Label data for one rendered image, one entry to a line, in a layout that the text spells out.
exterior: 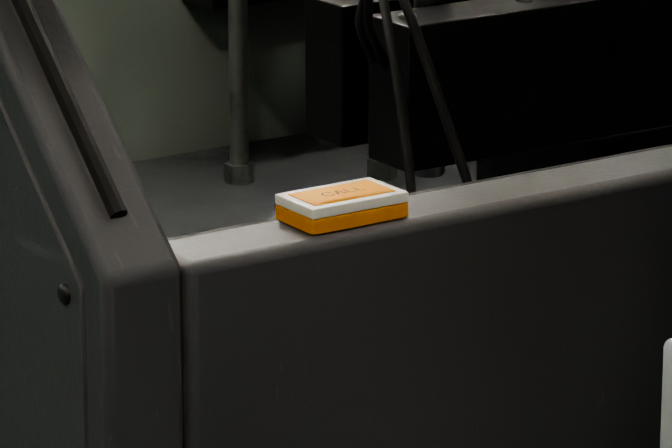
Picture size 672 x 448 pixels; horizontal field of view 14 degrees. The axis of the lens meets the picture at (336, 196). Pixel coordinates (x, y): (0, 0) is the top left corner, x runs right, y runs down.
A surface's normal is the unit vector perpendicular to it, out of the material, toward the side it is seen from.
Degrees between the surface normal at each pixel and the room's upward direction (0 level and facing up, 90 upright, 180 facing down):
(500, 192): 0
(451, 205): 0
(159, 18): 90
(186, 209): 0
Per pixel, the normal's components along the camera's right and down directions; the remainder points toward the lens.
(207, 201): 0.00, -0.96
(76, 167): 0.38, -0.55
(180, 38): 0.56, 0.23
